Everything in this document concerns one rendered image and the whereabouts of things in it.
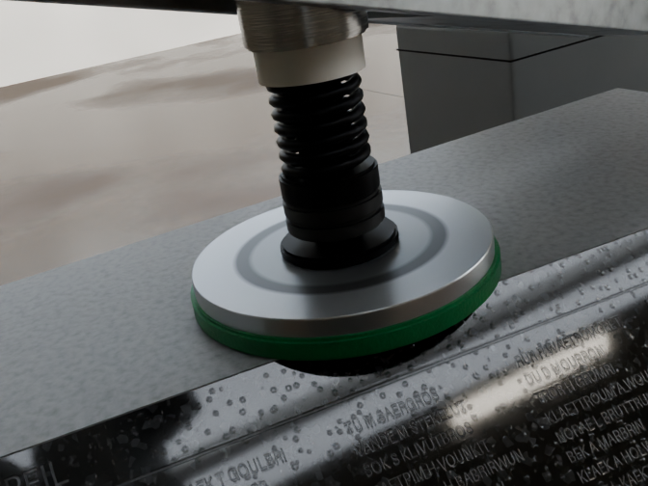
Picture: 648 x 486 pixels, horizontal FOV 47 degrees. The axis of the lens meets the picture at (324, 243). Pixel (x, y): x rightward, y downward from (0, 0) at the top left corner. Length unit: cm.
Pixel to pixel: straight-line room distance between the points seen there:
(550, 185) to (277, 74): 30
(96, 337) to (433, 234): 24
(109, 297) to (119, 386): 14
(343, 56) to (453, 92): 124
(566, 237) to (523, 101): 102
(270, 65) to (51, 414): 24
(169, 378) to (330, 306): 11
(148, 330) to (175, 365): 6
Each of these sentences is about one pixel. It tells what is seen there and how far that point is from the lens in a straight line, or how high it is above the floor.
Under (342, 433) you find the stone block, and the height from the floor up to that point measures 76.
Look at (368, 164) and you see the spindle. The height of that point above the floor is 89.
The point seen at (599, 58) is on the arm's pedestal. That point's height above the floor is 69.
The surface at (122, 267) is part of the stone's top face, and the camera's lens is 64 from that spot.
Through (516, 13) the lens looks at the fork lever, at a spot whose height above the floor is 96.
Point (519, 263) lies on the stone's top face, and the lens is 53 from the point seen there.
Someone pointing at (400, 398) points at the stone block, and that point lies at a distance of 46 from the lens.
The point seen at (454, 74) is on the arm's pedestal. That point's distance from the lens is 168.
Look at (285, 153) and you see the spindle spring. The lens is 49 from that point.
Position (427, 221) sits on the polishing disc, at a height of 83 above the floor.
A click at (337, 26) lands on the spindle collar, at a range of 45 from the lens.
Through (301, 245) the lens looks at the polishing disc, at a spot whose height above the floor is 84.
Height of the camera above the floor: 104
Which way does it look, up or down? 23 degrees down
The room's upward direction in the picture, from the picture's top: 10 degrees counter-clockwise
